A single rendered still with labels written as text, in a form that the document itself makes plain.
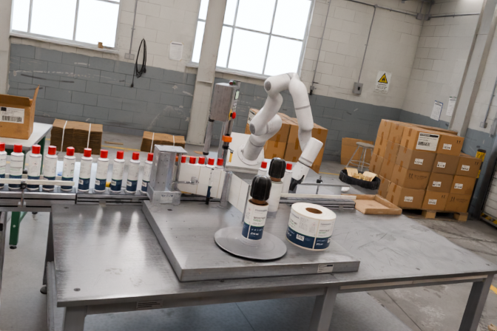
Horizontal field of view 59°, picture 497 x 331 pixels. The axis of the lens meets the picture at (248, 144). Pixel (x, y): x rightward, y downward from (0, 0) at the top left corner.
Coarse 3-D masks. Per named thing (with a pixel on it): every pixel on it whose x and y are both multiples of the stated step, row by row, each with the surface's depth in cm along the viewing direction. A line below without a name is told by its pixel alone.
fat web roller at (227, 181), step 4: (228, 172) 220; (228, 176) 218; (224, 180) 219; (228, 180) 219; (224, 184) 219; (228, 184) 219; (224, 188) 220; (228, 188) 220; (224, 192) 220; (228, 192) 220; (224, 196) 220; (228, 196) 221; (220, 200) 222; (224, 200) 221; (220, 204) 222; (224, 204) 221; (224, 208) 221
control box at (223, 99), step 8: (216, 88) 230; (224, 88) 229; (232, 88) 229; (216, 96) 231; (224, 96) 230; (232, 96) 230; (216, 104) 232; (224, 104) 231; (232, 104) 235; (216, 112) 232; (224, 112) 232; (232, 112) 240; (224, 120) 232
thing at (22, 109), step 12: (0, 96) 298; (12, 96) 298; (36, 96) 334; (0, 108) 306; (12, 108) 309; (24, 108) 311; (0, 120) 308; (12, 120) 311; (24, 120) 313; (0, 132) 310; (12, 132) 312; (24, 132) 315
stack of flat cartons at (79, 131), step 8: (56, 120) 611; (64, 120) 620; (56, 128) 573; (64, 128) 578; (72, 128) 584; (80, 128) 593; (88, 128) 603; (96, 128) 612; (56, 136) 575; (64, 136) 578; (72, 136) 585; (80, 136) 584; (88, 136) 587; (96, 136) 590; (56, 144) 578; (64, 144) 580; (72, 144) 586; (80, 144) 587; (88, 144) 588; (96, 144) 593; (80, 152) 588; (96, 152) 595
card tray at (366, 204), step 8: (360, 200) 301; (368, 200) 304; (376, 200) 306; (384, 200) 300; (360, 208) 282; (368, 208) 273; (376, 208) 276; (384, 208) 279; (392, 208) 282; (400, 208) 286
